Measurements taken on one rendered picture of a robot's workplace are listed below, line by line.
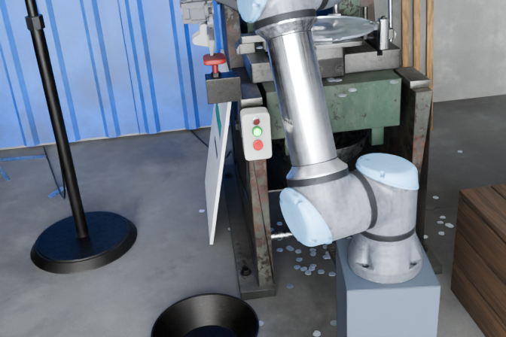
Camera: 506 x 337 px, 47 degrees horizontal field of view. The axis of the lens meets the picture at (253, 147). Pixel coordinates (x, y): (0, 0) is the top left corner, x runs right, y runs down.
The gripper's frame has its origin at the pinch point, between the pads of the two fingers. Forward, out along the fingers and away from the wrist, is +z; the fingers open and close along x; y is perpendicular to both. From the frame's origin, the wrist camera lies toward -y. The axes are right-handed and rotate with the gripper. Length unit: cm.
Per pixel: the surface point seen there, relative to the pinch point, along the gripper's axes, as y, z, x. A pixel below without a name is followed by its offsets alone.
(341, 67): -36.3, 9.7, -4.2
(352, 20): -43.1, -0.6, -16.8
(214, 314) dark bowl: 8, 75, 16
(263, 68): -14.2, 8.9, -8.0
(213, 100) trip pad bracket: 1.5, 13.1, 3.0
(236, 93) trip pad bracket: -5.0, 11.9, 3.0
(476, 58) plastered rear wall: -146, 55, -138
